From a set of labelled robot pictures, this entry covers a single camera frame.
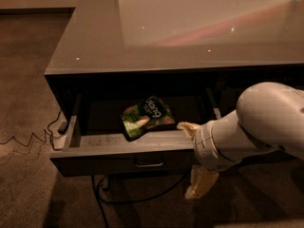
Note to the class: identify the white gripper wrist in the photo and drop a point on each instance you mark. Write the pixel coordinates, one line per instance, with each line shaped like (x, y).
(205, 147)

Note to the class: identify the dark drawer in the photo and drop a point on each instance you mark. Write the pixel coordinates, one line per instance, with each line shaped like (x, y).
(95, 144)

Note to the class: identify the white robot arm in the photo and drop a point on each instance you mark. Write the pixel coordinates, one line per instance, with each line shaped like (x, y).
(268, 117)

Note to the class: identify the dark cabinet with glossy top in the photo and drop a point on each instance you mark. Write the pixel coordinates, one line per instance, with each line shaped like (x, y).
(198, 56)

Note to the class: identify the green snack bag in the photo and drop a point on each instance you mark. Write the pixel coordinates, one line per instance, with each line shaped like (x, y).
(144, 116)

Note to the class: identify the black power adapter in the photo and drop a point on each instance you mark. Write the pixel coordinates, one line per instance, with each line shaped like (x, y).
(63, 127)

